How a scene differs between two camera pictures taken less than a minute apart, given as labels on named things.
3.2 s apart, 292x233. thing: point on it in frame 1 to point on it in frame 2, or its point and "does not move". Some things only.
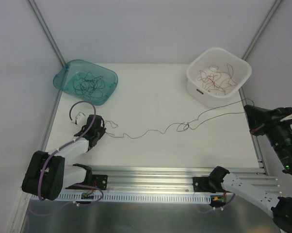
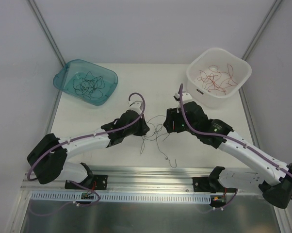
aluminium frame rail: x=129 y=179 does not move
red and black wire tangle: x=190 y=124 to x=158 y=130
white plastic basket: x=214 y=76 does not move
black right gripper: x=262 y=121 to x=171 y=122
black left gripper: x=97 y=131 to x=141 y=126
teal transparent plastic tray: x=89 y=82 does not move
